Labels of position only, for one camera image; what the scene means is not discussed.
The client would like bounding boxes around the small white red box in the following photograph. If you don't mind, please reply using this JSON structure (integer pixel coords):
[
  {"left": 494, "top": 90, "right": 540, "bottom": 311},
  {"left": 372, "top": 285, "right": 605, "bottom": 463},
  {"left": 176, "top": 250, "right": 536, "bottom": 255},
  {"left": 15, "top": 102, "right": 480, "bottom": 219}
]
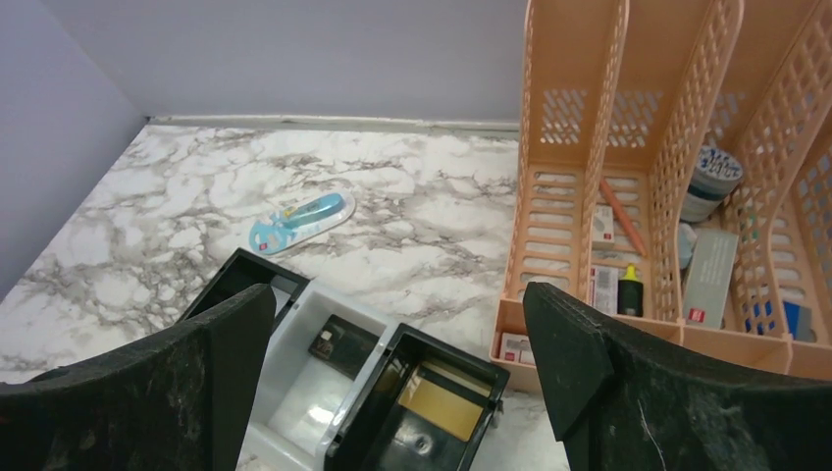
[{"left": 499, "top": 333, "right": 536, "bottom": 366}]

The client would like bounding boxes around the blue packaged tool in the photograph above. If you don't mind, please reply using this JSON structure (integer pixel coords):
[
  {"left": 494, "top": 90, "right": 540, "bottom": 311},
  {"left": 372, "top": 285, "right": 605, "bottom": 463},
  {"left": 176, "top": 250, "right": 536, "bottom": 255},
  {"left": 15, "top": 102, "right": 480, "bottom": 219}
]
[{"left": 248, "top": 191, "right": 356, "bottom": 255}]

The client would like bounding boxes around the gold credit card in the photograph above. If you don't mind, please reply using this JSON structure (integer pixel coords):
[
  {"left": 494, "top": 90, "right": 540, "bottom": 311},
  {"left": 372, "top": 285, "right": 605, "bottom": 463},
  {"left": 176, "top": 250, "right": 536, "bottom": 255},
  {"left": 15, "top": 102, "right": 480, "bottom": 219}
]
[{"left": 397, "top": 377, "right": 484, "bottom": 442}]

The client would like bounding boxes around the white middle tray bin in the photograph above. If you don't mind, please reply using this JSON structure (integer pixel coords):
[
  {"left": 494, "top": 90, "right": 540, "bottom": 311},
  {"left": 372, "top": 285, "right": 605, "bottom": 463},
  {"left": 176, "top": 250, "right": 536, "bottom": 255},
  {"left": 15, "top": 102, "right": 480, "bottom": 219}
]
[{"left": 243, "top": 281, "right": 398, "bottom": 470}]

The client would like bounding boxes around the peach plastic file organizer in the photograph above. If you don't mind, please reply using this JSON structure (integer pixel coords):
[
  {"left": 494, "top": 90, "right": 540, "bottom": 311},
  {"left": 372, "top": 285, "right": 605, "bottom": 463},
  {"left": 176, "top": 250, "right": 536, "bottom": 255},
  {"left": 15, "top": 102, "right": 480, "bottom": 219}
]
[{"left": 491, "top": 1, "right": 831, "bottom": 392}]

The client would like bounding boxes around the grey staples box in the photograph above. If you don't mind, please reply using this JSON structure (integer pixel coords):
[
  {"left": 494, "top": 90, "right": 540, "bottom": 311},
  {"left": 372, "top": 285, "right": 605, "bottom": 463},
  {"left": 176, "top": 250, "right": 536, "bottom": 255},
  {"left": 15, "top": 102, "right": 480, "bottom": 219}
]
[{"left": 681, "top": 229, "right": 739, "bottom": 329}]

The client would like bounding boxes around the black credit card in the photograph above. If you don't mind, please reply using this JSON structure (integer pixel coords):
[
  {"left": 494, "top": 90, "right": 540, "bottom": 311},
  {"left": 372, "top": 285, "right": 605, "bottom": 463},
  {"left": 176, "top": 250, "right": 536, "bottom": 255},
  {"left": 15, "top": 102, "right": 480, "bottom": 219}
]
[{"left": 308, "top": 315, "right": 379, "bottom": 380}]

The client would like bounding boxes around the black left tray bin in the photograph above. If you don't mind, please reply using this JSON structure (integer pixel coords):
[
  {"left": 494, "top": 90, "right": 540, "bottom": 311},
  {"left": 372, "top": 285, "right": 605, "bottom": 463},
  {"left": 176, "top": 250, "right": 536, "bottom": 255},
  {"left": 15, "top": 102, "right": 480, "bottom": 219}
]
[{"left": 178, "top": 248, "right": 310, "bottom": 331}]

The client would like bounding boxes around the white eraser box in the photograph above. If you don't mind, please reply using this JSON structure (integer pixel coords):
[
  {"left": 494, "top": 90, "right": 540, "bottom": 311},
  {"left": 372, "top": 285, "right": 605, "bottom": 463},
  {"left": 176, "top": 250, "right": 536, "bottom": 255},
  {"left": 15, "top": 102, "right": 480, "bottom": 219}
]
[{"left": 592, "top": 204, "right": 615, "bottom": 249}]

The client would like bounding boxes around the blue item in organizer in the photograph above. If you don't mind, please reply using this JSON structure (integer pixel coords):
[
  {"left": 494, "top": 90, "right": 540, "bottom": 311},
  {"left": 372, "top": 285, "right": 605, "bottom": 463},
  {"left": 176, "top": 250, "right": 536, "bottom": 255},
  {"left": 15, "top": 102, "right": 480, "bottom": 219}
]
[{"left": 745, "top": 301, "right": 817, "bottom": 342}]

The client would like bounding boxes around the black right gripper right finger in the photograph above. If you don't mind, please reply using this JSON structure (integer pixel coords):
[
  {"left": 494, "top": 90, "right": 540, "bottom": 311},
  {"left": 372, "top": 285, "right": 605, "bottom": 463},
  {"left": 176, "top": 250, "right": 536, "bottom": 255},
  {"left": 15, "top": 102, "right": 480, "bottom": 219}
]
[{"left": 523, "top": 283, "right": 831, "bottom": 470}]

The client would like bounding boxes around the white barcode box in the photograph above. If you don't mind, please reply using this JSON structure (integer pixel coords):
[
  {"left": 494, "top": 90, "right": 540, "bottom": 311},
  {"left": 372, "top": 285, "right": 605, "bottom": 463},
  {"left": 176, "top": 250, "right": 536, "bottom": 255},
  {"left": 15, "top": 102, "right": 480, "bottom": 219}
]
[{"left": 590, "top": 265, "right": 619, "bottom": 315}]

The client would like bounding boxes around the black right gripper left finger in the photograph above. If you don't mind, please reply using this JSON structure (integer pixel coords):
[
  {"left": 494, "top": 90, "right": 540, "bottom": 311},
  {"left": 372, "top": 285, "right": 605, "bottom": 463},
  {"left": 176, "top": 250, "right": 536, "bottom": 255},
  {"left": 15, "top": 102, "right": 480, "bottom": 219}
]
[{"left": 1, "top": 285, "right": 276, "bottom": 470}]

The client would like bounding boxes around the yellow black highlighter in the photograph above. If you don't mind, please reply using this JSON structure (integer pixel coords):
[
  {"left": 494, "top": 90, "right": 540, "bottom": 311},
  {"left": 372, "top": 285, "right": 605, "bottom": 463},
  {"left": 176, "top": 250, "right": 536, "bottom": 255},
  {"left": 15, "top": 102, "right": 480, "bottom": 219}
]
[{"left": 617, "top": 264, "right": 644, "bottom": 317}]

